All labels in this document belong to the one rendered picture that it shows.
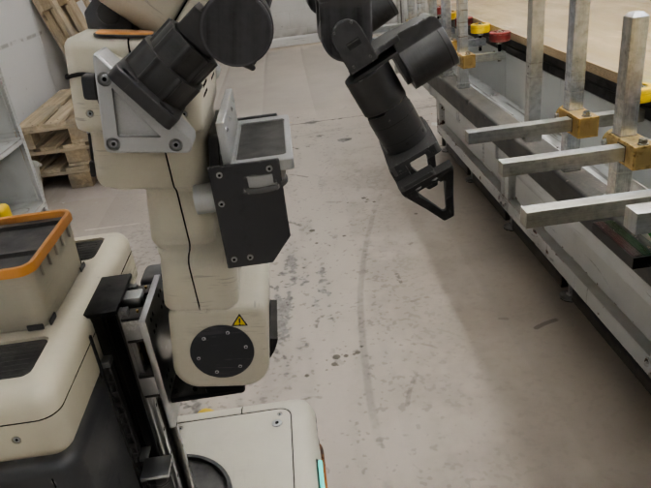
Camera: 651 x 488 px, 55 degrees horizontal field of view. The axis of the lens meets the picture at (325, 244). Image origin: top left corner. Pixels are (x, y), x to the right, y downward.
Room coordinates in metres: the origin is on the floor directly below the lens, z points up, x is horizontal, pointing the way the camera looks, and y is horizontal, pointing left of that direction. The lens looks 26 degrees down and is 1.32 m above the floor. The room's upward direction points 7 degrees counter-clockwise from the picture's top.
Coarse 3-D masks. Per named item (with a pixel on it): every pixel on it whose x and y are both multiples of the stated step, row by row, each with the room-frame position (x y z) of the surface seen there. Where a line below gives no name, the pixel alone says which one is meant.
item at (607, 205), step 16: (640, 192) 0.96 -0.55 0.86; (528, 208) 0.95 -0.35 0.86; (544, 208) 0.95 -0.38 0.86; (560, 208) 0.94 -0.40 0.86; (576, 208) 0.94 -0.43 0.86; (592, 208) 0.94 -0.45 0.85; (608, 208) 0.94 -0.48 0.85; (624, 208) 0.94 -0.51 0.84; (528, 224) 0.94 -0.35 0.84; (544, 224) 0.94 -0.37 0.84
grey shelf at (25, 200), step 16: (0, 80) 3.41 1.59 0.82; (0, 96) 3.40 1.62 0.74; (0, 112) 3.40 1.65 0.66; (0, 128) 3.40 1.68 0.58; (0, 144) 3.28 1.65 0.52; (16, 144) 3.30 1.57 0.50; (0, 160) 3.40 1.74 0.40; (16, 160) 3.40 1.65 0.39; (0, 176) 3.40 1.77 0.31; (16, 176) 3.40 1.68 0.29; (32, 176) 3.40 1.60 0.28; (0, 192) 3.40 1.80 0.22; (16, 192) 3.40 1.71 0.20; (32, 192) 3.40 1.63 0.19; (16, 208) 3.32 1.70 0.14; (32, 208) 3.29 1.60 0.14
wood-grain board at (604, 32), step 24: (480, 0) 3.55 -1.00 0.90; (504, 0) 3.43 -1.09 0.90; (552, 0) 3.19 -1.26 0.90; (600, 0) 2.99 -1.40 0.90; (624, 0) 2.89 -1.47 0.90; (648, 0) 2.81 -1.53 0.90; (504, 24) 2.65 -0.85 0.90; (552, 24) 2.50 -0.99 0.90; (600, 24) 2.37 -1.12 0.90; (552, 48) 2.06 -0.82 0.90; (600, 48) 1.95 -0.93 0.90; (648, 48) 1.87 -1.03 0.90; (600, 72) 1.73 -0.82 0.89; (648, 72) 1.60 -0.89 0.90
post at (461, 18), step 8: (456, 0) 2.51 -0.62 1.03; (464, 0) 2.48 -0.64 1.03; (456, 8) 2.51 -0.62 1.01; (464, 8) 2.48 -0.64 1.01; (456, 16) 2.51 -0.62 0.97; (464, 16) 2.48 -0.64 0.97; (456, 24) 2.51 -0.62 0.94; (464, 24) 2.48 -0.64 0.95; (464, 32) 2.48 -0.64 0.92; (464, 40) 2.48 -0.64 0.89; (464, 48) 2.48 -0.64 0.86; (464, 72) 2.48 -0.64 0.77; (464, 80) 2.48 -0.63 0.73
